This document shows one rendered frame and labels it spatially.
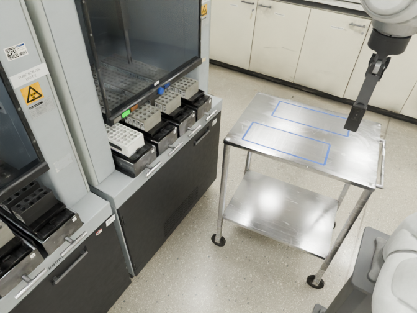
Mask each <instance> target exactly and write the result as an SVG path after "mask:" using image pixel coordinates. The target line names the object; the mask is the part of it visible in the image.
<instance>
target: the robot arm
mask: <svg viewBox="0 0 417 313"><path fill-rule="evenodd" d="M360 2H361V5H362V7H363V9H364V10H365V11H366V13H367V14H368V15H370V16H371V17H372V18H373V19H372V26H373V29H372V32H371V35H370V37H369V40H368V42H367V45H368V47H369V48H370V49H371V50H374V51H375V52H377V54H376V53H373V54H372V56H371V58H370V60H369V63H368V68H367V71H366V73H365V80H364V82H363V84H362V87H361V90H360V91H359V94H358V96H357V99H356V101H355V102H352V103H351V106H352V108H351V111H350V113H349V115H348V118H347V121H346V123H345V125H344V129H346V130H350V131H352V132H357V130H358V127H359V125H360V123H361V120H362V118H363V116H364V114H365V112H366V110H367V105H368V103H369V100H370V98H371V95H372V93H373V92H374V89H375V86H376V84H377V82H380V80H381V78H382V76H383V73H384V71H385V70H386V69H387V67H388V65H389V63H390V60H391V57H388V56H389V55H400V54H402V53H403V52H404V51H405V50H406V47H407V45H408V43H409V41H410V39H411V37H412V35H414V34H417V0H360ZM367 279H368V280H369V281H370V282H371V283H375V288H374V291H373V295H372V313H417V212H415V213H413V214H411V215H409V216H408V217H406V218H405V219H404V220H403V221H402V222H401V223H400V225H399V226H398V227H397V228H396V229H395V230H394V232H393V233H392V234H391V236H390V238H389V239H388V241H386V240H385V239H384V238H382V237H377V238H376V239H375V252H374V257H373V260H372V266H371V269H370V271H369V273H368V274H367Z"/></svg>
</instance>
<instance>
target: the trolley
mask: <svg viewBox="0 0 417 313"><path fill-rule="evenodd" d="M347 118H348V115H347V114H342V113H339V112H335V111H331V110H327V109H323V108H320V107H316V106H311V105H308V104H304V103H301V102H297V101H292V100H289V99H285V98H280V97H277V96H273V95H270V94H266V93H261V92H257V93H256V95H255V96H254V97H253V99H252V100H251V102H250V103H249V104H248V106H247V108H246V109H245V110H244V112H243V113H242V115H241V116H240V117H239V119H238V120H237V121H236V123H235V124H234V126H233V127H232V128H231V130H230V131H229V133H228V134H227V136H226V137H225V138H224V140H223V143H224V147H223V161H222V175H221V183H220V197H219V205H218V220H217V233H216V234H213V235H212V238H211V240H212V242H213V243H214V244H215V245H217V246H219V247H223V246H224V245H225V244H226V240H225V238H224V237H223V236H222V235H223V233H222V225H223V219H225V220H227V221H229V222H232V223H234V224H237V225H240V226H242V227H244V228H246V229H249V230H252V231H254V232H257V233H259V234H261V235H264V236H266V237H269V238H271V239H274V240H277V241H278V242H281V243H284V244H286V245H288V246H291V247H294V248H296V249H298V250H301V251H303V252H305V253H308V254H311V255H313V256H316V257H318V258H321V259H322V260H324V262H323V264H322V265H321V267H320V269H319V270H318V272H317V273H316V274H315V275H310V276H308V277H307V283H308V285H309V286H311V287H313V288H316V289H321V288H323V287H324V283H325V282H324V281H323V280H322V276H323V275H324V273H325V271H326V269H327V268H328V266H329V265H330V263H331V261H332V259H333V258H334V256H335V254H336V253H337V251H338V250H339V248H340V246H341V244H342V243H343V241H344V239H345V238H346V236H347V234H348V233H349V231H350V229H351V227H352V226H353V224H354V223H355V221H356V219H357V218H358V216H359V214H360V213H361V211H362V209H363V208H364V206H365V204H366V202H367V201H368V199H369V198H370V196H371V194H372V193H373V192H374V191H375V189H376V188H379V189H383V180H384V169H385V150H386V140H384V139H381V138H380V132H381V125H382V124H381V123H378V122H374V121H371V120H366V119H362V120H361V123H360V125H359V127H358V130H357V132H352V131H350V130H346V129H344V125H345V123H346V121H347ZM380 142H381V143H383V145H382V161H381V170H380V184H377V183H376V182H377V168H378V160H379V146H380ZM231 146H233V147H236V148H240V149H242V150H246V151H248V153H247V157H246V165H245V170H244V177H243V179H242V180H241V183H240V185H239V186H238V188H237V190H236V191H235V193H234V195H233V197H232V199H231V201H230V203H229V205H228V206H227V208H226V210H225V211H224V207H225V195H226V184H227V177H228V166H229V159H230V148H231ZM252 153H255V154H258V155H261V156H264V157H267V158H271V159H273V160H277V161H280V162H283V163H286V164H288V165H292V166H296V167H298V168H301V169H304V170H307V171H311V172H313V173H317V174H319V175H323V176H326V177H329V178H332V179H335V180H338V181H342V182H344V183H345V185H344V187H343V189H342V191H341V193H340V195H339V197H338V200H336V199H333V198H331V197H328V196H324V195H322V194H318V193H315V192H313V191H310V190H307V189H304V188H301V187H298V186H295V185H292V184H290V183H286V182H284V181H281V180H278V179H275V178H271V177H270V176H266V175H263V174H260V173H257V172H255V171H251V170H250V169H249V167H250V163H251V157H252ZM350 185H353V186H357V187H359V188H363V189H364V190H363V192H362V194H361V196H360V198H359V200H358V201H357V203H356V205H355V206H354V208H353V210H352V212H351V214H350V216H349V217H348V219H347V221H346V223H345V224H344V226H343V228H342V230H341V231H340V233H339V235H338V237H337V239H336V240H335V242H334V244H333V246H332V247H331V250H330V251H329V248H330V242H331V237H332V233H333V229H334V228H335V227H336V222H335V218H336V213H337V211H338V209H339V207H340V205H341V203H342V201H343V199H344V197H345V195H346V193H347V191H348V189H349V187H350Z"/></svg>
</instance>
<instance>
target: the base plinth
mask: <svg viewBox="0 0 417 313"><path fill-rule="evenodd" d="M209 63H211V64H213V65H217V66H221V67H224V68H228V69H230V70H234V71H237V72H240V73H244V74H247V75H251V76H254V77H257V78H261V79H264V80H268V81H271V82H274V83H277V84H281V85H284V86H288V87H291V88H294V89H298V90H301V91H305V92H307V93H311V94H315V95H317V96H321V97H324V98H328V99H332V100H334V101H338V102H342V103H345V104H349V105H351V103H352V102H355V101H354V100H351V99H347V98H344V97H342V98H341V97H339V96H335V95H332V94H328V93H325V92H323V91H319V90H316V89H312V88H309V87H306V86H302V85H300V84H296V83H294V82H293V83H292V82H290V81H286V80H282V79H279V78H275V77H272V76H268V75H264V74H262V73H258V72H255V71H251V70H247V69H244V68H240V67H238V66H234V65H230V64H227V63H224V62H221V61H217V60H213V59H211V58H209ZM367 110H368V111H372V112H375V113H378V114H382V115H385V116H389V117H392V118H395V119H398V120H402V121H405V122H409V123H412V124H415V125H417V119H416V118H414V117H410V116H406V115H403V114H400V113H396V112H392V111H388V110H386V109H382V108H379V107H375V106H371V105H367Z"/></svg>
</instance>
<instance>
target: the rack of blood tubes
mask: <svg viewBox="0 0 417 313"><path fill-rule="evenodd" d="M105 129H106V132H107V137H108V140H109V145H110V148H111V149H113V150H115V151H117V152H120V153H122V154H124V155H126V156H127V157H130V156H131V155H132V154H133V153H134V152H135V151H136V149H137V148H139V147H141V146H142V145H144V144H145V143H144V138H143V134H142V133H141V132H138V131H136V130H133V129H131V128H129V127H127V126H124V125H122V124H119V123H116V124H114V125H113V126H112V127H111V126H109V125H107V124H105Z"/></svg>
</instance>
